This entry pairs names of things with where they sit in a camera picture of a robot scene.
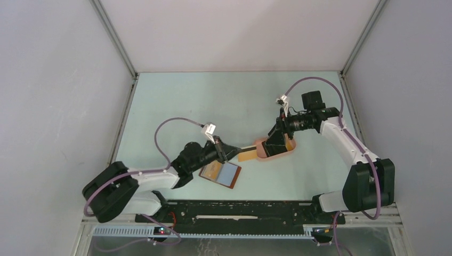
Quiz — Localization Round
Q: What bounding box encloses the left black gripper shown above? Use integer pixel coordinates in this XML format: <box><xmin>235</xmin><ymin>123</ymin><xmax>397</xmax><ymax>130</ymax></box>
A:
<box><xmin>190</xmin><ymin>135</ymin><xmax>241</xmax><ymax>173</ymax></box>

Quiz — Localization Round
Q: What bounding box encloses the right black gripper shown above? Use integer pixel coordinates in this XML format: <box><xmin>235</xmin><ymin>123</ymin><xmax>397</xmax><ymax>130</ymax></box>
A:
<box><xmin>265</xmin><ymin>107</ymin><xmax>313</xmax><ymax>146</ymax></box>

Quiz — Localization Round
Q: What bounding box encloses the pink oval tray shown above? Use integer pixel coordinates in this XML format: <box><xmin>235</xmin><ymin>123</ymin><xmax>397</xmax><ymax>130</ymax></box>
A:
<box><xmin>254</xmin><ymin>136</ymin><xmax>297</xmax><ymax>162</ymax></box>

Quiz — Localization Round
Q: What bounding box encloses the gold VIP card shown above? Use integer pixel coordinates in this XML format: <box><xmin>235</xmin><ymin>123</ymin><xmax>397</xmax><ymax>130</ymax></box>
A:
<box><xmin>199</xmin><ymin>161</ymin><xmax>223</xmax><ymax>181</ymax></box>
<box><xmin>237</xmin><ymin>145</ymin><xmax>257</xmax><ymax>162</ymax></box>

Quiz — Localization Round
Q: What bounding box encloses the brown leather card holder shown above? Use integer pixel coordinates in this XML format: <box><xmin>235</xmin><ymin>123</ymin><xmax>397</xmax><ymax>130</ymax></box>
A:
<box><xmin>209</xmin><ymin>162</ymin><xmax>241</xmax><ymax>189</ymax></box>

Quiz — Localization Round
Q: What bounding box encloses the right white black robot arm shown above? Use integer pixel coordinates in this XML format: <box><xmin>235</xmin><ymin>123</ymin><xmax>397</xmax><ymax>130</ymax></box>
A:
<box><xmin>256</xmin><ymin>91</ymin><xmax>395</xmax><ymax>223</ymax></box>

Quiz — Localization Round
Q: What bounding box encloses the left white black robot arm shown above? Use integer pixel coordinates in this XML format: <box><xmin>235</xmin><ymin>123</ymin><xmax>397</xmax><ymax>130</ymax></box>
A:
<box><xmin>82</xmin><ymin>136</ymin><xmax>242</xmax><ymax>223</ymax></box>

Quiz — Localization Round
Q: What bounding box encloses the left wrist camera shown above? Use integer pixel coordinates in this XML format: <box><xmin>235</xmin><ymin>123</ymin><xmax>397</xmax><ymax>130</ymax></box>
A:
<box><xmin>201</xmin><ymin>123</ymin><xmax>216</xmax><ymax>144</ymax></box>

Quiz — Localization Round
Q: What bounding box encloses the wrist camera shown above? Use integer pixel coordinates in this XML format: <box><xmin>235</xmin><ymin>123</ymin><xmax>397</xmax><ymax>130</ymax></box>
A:
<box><xmin>275</xmin><ymin>94</ymin><xmax>289</xmax><ymax>117</ymax></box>
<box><xmin>201</xmin><ymin>123</ymin><xmax>216</xmax><ymax>144</ymax></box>

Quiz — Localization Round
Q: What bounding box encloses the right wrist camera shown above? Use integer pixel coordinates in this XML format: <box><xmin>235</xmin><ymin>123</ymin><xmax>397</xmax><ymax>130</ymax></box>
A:
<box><xmin>275</xmin><ymin>94</ymin><xmax>289</xmax><ymax>117</ymax></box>

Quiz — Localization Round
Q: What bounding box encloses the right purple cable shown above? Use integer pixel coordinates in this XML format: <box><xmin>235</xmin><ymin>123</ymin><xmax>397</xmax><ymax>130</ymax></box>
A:
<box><xmin>284</xmin><ymin>76</ymin><xmax>383</xmax><ymax>256</ymax></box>

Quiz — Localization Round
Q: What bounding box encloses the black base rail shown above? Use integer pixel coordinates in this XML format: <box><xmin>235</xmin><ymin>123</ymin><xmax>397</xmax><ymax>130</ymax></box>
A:
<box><xmin>152</xmin><ymin>200</ymin><xmax>335</xmax><ymax>235</ymax></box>

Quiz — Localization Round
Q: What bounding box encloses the aluminium frame rail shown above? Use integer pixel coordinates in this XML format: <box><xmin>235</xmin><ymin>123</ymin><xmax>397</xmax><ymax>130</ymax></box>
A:
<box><xmin>89</xmin><ymin>0</ymin><xmax>139</xmax><ymax>79</ymax></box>

